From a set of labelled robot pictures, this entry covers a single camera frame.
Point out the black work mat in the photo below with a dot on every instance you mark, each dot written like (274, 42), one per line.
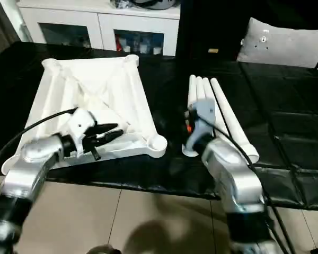
(281, 105)

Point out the red bottle behind glass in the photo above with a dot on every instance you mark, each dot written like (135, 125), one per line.
(119, 43)

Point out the white plastic table leg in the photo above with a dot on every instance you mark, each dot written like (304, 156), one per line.
(199, 88)
(207, 90)
(230, 111)
(192, 90)

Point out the grey cushion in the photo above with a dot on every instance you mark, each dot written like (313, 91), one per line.
(281, 45)

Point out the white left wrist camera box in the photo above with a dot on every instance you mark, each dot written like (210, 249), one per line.
(79, 121)

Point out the grey helmet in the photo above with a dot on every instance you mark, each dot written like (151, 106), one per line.
(148, 4)

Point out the white plastic table top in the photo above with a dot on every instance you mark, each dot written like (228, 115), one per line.
(108, 79)

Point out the white glass-door cabinet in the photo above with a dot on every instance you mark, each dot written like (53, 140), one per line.
(100, 31)

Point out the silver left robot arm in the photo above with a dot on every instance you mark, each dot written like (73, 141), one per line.
(24, 180)

